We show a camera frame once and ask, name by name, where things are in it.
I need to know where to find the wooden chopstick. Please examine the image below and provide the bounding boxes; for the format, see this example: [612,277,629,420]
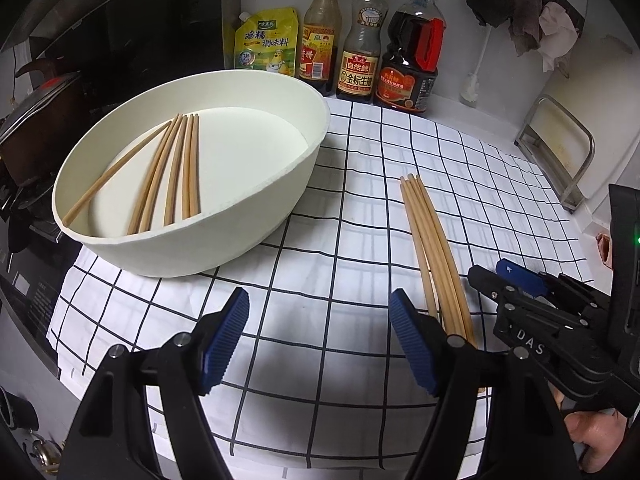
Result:
[137,122,180,233]
[164,115,188,226]
[400,174,466,336]
[127,114,181,235]
[400,178,437,318]
[191,114,201,216]
[181,115,193,220]
[416,176,477,347]
[407,174,466,338]
[62,119,175,226]

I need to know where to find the right hand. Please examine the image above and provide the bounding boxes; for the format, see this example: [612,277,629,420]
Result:
[564,410,628,474]

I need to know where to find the pink sponge cloth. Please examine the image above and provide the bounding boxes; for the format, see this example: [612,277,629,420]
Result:
[596,233,613,270]

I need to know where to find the metal kettle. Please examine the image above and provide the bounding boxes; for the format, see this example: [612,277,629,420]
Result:
[25,434,63,476]

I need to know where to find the wooden chopstick on cloth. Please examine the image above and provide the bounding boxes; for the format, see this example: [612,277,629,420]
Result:
[416,176,477,347]
[407,174,466,338]
[400,178,437,318]
[400,174,466,336]

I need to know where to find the white black checkered cloth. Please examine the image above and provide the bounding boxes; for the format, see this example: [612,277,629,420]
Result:
[47,100,592,479]

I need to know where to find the metal rack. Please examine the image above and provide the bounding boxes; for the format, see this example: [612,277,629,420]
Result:
[514,93,596,212]

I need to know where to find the black gas stove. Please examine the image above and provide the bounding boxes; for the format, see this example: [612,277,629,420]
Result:
[1,179,80,376]

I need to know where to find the white dish brush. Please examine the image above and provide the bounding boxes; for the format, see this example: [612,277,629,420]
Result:
[459,25,492,107]

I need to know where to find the dark red cooking pot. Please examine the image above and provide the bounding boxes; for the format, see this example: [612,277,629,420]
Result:
[1,58,86,186]

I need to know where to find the hanging pink rag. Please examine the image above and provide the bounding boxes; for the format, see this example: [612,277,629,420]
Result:
[538,1,578,73]

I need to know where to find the white oval bowl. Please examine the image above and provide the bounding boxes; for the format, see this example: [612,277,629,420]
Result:
[52,70,330,278]

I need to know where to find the large dark soy sauce jug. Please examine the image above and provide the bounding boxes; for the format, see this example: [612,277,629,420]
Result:
[373,0,446,114]

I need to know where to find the glass pot lid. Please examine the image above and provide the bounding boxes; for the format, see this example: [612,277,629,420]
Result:
[0,73,79,142]

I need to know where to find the clear soy sauce bottle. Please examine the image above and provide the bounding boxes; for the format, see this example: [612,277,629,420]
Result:
[336,0,388,103]

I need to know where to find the hanging dark rag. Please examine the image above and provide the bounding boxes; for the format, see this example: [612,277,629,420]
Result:
[465,0,544,56]

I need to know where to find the yellow seasoning pouch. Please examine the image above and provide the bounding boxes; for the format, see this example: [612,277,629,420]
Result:
[233,8,298,77]

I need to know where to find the yellow-cap vinegar bottle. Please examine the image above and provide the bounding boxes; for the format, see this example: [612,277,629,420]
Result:
[297,0,342,96]

